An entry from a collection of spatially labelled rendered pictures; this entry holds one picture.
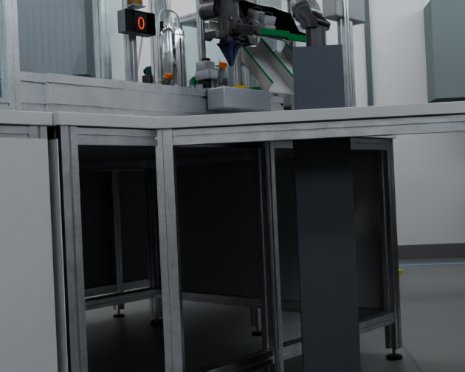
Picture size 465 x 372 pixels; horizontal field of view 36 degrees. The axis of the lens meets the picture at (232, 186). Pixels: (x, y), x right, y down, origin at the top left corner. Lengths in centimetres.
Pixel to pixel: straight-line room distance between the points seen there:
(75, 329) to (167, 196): 41
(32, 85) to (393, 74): 480
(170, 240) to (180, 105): 40
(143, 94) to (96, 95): 15
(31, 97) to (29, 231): 32
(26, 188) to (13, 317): 28
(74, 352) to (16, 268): 24
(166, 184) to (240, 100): 39
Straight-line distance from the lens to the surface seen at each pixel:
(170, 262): 184
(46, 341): 167
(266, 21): 252
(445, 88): 600
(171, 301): 186
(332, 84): 204
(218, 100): 205
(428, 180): 624
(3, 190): 159
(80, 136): 170
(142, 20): 233
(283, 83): 254
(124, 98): 187
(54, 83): 176
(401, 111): 182
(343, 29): 403
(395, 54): 629
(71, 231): 167
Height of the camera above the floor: 67
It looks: level
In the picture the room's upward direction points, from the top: 3 degrees counter-clockwise
